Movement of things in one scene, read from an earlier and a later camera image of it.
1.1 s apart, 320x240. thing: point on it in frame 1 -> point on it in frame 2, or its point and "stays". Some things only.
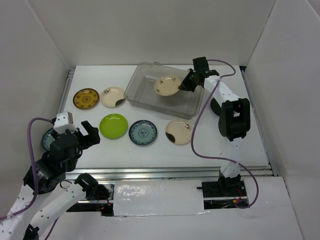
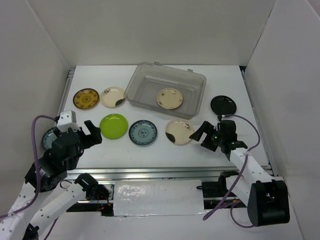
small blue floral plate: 142,132 stays
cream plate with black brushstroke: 179,132 stays
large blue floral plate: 48,140 stays
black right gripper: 186,85 -> 206,126
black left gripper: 93,137 stays
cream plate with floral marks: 167,86 -> 169,98
